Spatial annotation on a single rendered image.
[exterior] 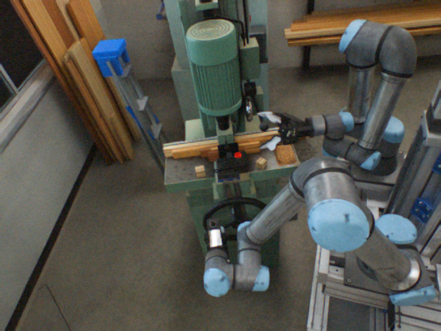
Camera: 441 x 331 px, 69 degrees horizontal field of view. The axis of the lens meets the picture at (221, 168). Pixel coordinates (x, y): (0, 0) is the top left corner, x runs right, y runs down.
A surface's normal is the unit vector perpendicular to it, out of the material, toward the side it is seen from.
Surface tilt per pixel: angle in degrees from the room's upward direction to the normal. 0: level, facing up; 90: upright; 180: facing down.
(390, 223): 8
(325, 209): 33
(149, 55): 90
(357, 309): 0
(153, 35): 90
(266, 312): 0
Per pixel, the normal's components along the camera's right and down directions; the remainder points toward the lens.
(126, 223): -0.12, -0.69
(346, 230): -0.12, 0.65
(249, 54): 0.08, 0.71
